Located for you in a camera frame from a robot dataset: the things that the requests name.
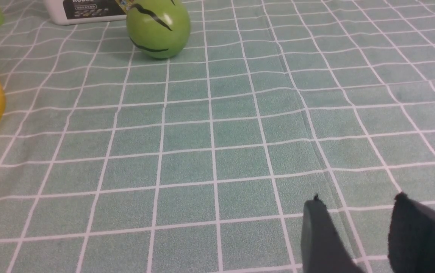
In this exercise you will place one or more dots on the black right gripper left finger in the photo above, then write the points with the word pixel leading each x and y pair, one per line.
pixel 322 250

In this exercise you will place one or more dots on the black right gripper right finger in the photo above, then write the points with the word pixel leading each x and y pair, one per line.
pixel 411 237

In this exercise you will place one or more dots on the green checkered tablecloth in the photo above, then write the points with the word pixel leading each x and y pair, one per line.
pixel 113 162

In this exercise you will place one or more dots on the green toy watermelon ball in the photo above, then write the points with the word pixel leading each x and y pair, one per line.
pixel 158 28

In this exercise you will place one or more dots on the green lidded white storage box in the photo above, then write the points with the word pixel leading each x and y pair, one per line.
pixel 72 12

